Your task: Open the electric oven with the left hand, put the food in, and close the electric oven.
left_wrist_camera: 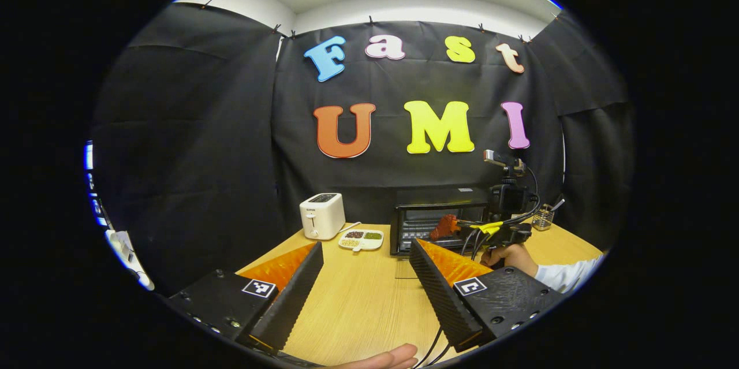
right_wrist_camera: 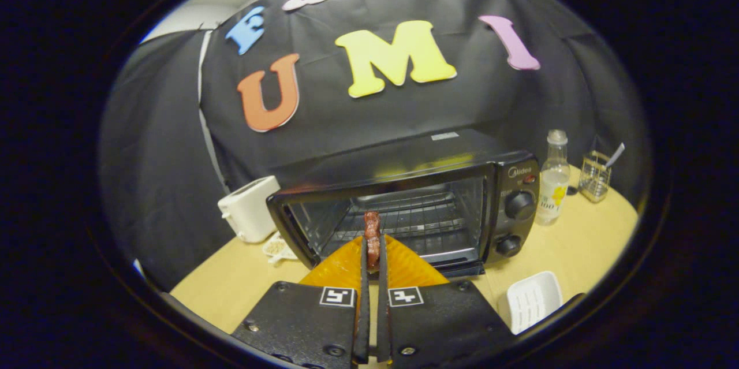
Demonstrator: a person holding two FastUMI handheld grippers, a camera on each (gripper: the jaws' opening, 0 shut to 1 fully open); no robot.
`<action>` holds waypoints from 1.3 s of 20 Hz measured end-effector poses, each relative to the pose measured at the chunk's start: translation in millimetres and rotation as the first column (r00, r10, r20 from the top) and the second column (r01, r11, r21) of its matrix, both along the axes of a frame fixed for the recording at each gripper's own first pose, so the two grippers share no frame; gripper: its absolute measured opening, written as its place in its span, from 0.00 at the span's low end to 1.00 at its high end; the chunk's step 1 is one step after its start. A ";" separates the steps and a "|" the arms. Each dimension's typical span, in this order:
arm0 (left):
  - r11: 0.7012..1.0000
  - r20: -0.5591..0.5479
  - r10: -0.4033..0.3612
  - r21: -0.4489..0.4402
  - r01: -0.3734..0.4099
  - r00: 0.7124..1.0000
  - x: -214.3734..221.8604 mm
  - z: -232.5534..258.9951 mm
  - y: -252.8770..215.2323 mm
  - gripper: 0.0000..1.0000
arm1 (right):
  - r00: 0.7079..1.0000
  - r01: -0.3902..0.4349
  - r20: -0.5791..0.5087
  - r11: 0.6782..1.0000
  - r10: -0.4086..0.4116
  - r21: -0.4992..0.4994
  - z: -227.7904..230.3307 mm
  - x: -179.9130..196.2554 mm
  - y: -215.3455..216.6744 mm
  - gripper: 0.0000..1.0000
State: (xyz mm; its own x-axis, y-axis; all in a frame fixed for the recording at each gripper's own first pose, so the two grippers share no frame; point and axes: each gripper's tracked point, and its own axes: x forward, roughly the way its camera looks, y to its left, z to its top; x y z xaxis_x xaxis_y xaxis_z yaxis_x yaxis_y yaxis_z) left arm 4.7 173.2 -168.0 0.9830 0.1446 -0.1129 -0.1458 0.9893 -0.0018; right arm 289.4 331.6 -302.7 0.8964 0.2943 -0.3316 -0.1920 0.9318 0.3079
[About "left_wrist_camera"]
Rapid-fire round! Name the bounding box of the black electric oven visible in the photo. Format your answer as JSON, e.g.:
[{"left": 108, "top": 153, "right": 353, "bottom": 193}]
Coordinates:
[{"left": 390, "top": 187, "right": 492, "bottom": 279}]

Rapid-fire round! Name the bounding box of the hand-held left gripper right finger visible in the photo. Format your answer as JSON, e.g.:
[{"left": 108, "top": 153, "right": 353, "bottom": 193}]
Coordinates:
[{"left": 409, "top": 237, "right": 566, "bottom": 353}]

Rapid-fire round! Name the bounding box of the clear glass cup with spoon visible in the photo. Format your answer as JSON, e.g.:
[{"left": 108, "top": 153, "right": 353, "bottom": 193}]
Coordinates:
[{"left": 531, "top": 198, "right": 566, "bottom": 232}]

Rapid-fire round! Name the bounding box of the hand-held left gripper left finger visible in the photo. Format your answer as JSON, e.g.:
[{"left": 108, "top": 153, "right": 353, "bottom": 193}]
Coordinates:
[{"left": 167, "top": 241, "right": 325, "bottom": 352}]

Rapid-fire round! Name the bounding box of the white divided dish with beans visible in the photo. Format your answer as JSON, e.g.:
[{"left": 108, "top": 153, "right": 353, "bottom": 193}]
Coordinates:
[{"left": 338, "top": 229, "right": 385, "bottom": 253}]

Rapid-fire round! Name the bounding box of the white toaster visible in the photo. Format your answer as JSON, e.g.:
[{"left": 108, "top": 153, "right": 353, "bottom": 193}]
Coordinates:
[{"left": 299, "top": 193, "right": 346, "bottom": 241}]

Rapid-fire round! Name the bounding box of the black backdrop cloth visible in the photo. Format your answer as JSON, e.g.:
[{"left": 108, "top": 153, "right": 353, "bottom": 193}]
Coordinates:
[{"left": 92, "top": 2, "right": 636, "bottom": 295}]

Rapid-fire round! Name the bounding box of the black cable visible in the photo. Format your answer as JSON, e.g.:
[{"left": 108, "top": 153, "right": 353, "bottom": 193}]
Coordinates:
[{"left": 412, "top": 326, "right": 452, "bottom": 367}]

